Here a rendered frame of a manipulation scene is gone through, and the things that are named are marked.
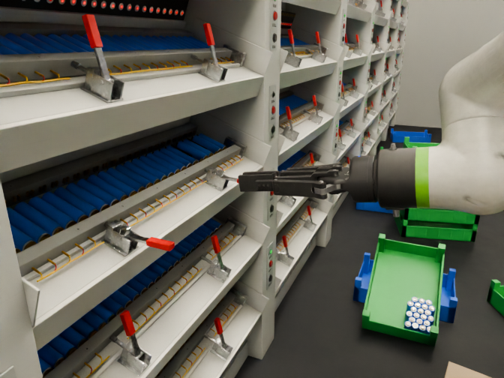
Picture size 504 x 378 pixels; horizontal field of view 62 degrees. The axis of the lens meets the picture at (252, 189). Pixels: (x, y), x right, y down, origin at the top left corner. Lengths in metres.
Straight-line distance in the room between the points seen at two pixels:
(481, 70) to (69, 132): 0.51
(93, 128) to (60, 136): 0.05
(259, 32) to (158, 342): 0.61
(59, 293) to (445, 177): 0.51
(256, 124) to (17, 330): 0.63
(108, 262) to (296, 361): 0.76
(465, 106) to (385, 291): 0.85
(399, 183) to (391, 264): 0.84
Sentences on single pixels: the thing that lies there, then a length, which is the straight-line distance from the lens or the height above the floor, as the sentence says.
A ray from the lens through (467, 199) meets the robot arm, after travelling 0.64.
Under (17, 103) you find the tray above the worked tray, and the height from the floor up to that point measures 0.75.
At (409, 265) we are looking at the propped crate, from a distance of 1.46.
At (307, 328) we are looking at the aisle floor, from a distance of 1.31.
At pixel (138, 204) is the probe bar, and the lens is 0.63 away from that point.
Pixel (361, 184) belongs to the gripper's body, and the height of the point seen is 0.60.
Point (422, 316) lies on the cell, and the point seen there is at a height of 0.08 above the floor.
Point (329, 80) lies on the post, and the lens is 1.58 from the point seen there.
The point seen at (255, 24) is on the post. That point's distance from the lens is 0.90.
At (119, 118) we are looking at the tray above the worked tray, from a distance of 0.52.
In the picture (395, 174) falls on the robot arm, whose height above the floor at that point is 0.62.
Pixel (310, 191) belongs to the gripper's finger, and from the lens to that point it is 0.65.
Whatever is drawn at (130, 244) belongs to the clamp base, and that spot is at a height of 0.55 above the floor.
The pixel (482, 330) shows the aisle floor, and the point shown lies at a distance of 1.46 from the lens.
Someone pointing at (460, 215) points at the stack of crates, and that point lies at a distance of 1.94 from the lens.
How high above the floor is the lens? 0.80
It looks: 20 degrees down
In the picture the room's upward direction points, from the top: straight up
